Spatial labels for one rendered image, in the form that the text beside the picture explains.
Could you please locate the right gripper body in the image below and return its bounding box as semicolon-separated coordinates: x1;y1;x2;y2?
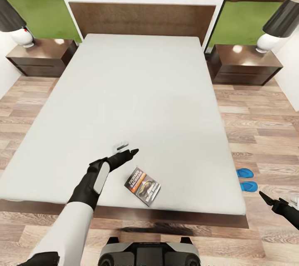
272;200;299;230

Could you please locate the sandal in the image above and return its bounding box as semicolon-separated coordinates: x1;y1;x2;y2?
236;168;254;178
240;181;258;192

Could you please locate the hardback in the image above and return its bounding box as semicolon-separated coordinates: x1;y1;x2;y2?
124;167;161;206

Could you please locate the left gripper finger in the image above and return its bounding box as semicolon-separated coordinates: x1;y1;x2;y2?
131;148;140;157

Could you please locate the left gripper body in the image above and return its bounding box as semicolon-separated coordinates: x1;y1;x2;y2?
112;149;133;168

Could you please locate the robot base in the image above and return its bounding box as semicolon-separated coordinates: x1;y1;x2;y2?
98;237;201;266

